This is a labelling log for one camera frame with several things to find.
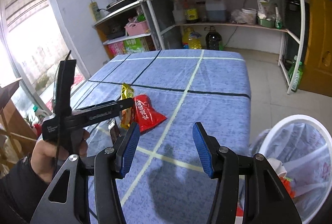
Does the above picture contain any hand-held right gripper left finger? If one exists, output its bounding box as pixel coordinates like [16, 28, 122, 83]
[32, 122, 140, 224]

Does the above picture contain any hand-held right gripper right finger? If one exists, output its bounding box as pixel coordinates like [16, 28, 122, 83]
[192, 122, 303, 224]

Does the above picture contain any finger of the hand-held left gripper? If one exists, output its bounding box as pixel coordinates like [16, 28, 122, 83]
[77, 98, 135, 116]

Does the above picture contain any gold snack packet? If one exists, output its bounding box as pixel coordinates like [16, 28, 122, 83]
[120, 83, 135, 130]

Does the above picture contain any silver foil wrapper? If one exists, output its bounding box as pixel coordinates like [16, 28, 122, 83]
[107, 119, 121, 146]

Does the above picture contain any red snack packet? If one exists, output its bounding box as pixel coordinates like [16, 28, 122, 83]
[132, 94, 168, 135]

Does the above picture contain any red plastic bag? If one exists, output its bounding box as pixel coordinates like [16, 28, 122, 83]
[281, 177, 297, 199]

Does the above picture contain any white mesh trash bin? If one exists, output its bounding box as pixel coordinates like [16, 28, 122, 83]
[248, 114, 332, 224]

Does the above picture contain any person's left forearm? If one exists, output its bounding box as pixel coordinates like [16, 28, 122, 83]
[0, 157, 54, 224]

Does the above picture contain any person's left hand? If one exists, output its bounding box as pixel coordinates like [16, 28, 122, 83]
[31, 129, 90, 184]

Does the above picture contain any white green detergent bottle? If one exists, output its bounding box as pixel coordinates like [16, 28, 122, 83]
[32, 106, 51, 124]

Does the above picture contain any wooden stand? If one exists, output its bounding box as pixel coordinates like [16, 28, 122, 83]
[0, 78, 38, 178]

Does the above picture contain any pink carton box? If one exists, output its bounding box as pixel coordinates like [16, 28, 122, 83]
[107, 41, 128, 58]

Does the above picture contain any green carton box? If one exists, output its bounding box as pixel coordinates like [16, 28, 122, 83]
[123, 37, 146, 55]

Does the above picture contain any wooden shelf cabinet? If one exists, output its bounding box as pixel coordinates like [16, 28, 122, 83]
[93, 3, 156, 62]

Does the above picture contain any blue checked tablecloth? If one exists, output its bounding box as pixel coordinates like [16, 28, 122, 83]
[70, 49, 253, 224]

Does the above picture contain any pink plastic basket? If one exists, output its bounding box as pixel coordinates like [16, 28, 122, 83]
[125, 20, 151, 37]

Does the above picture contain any yellowed power strip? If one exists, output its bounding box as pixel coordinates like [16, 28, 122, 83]
[89, 1, 101, 23]

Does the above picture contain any sliding glass door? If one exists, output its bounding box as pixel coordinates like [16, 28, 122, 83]
[0, 0, 92, 122]

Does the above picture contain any black induction cooker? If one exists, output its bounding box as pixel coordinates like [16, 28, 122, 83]
[104, 0, 138, 13]

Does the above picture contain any yellow cooking oil jug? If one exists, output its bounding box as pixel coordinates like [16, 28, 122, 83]
[181, 26, 202, 50]

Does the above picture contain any white spray bottle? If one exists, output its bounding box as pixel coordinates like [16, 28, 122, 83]
[172, 0, 185, 25]

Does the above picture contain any dark cooking oil jug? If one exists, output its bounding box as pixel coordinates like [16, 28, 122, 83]
[205, 26, 224, 51]

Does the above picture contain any yellow label soy bottle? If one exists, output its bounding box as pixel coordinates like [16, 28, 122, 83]
[184, 0, 199, 24]

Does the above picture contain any small brown bottle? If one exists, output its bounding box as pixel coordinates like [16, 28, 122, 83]
[196, 1, 207, 23]

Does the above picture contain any crumpled clear plastic bag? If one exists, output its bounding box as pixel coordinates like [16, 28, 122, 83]
[230, 9, 246, 25]

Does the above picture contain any white plastic jug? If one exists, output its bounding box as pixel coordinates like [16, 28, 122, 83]
[205, 0, 228, 22]

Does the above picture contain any small white bucket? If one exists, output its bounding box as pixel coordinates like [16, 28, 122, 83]
[241, 8, 257, 25]

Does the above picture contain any green bowl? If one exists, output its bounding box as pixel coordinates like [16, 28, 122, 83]
[257, 18, 276, 29]

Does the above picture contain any green spray bottle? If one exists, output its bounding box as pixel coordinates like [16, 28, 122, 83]
[275, 6, 285, 30]

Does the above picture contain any black appliance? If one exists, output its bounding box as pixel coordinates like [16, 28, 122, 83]
[283, 0, 310, 65]

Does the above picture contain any white plastic bag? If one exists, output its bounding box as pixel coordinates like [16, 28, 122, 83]
[257, 0, 276, 20]

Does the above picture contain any yellow wooden door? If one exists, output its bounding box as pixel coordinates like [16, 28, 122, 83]
[298, 0, 332, 98]

